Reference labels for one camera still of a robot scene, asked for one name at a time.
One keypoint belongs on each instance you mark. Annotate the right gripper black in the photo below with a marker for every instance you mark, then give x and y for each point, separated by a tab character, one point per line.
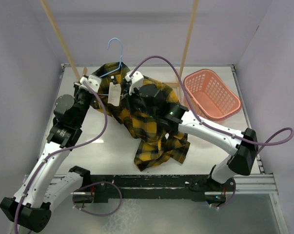
127	99

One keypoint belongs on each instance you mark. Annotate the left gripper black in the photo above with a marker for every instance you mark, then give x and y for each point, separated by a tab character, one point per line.
77	89

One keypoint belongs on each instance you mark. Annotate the yellow black plaid shirt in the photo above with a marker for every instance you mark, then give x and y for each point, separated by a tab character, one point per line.
156	146

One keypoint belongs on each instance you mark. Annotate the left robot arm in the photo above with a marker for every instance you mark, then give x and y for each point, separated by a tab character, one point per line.
32	205

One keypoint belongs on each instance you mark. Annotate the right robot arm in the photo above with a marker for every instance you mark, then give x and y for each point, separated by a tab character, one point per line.
174	117

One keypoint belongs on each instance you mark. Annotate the pink plastic basket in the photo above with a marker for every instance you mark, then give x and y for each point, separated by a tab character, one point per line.
210	97

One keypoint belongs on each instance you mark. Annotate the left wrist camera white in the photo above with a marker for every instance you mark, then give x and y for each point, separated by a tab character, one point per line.
89	83

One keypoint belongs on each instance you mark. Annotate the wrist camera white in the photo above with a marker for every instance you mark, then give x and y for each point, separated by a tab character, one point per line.
135	81
89	83

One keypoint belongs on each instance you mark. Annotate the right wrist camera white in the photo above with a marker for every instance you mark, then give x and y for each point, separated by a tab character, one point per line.
135	81

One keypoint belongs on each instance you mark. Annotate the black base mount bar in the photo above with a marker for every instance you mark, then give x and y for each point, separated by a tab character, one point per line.
197	188

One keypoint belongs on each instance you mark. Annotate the aluminium rail frame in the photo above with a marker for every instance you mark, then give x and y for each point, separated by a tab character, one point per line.
148	109

